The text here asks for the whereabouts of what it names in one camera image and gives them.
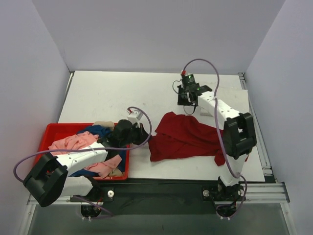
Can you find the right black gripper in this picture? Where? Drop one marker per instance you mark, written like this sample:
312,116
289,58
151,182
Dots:
184,98

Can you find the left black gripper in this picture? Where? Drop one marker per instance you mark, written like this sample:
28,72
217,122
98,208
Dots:
141,135

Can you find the dark red t-shirt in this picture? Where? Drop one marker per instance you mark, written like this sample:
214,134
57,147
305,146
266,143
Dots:
181,136

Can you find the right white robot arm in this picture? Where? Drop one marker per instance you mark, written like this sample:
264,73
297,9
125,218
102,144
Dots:
235,131

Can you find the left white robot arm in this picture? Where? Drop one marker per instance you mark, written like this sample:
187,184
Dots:
51,176

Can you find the beige t-shirt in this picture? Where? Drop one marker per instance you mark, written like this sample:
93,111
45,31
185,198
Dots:
105,123

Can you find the navy blue t-shirt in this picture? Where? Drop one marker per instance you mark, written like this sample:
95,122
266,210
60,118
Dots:
101,132

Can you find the pink t-shirt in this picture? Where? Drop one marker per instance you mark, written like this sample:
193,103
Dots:
75,142

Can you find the red plastic bin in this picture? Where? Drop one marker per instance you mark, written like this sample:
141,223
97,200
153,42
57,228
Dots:
58,131

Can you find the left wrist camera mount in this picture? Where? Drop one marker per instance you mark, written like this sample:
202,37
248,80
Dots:
134,117

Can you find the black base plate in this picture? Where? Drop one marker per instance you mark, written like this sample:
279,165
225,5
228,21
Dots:
160,197

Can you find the aluminium frame rail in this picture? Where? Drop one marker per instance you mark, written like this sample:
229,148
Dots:
267,193

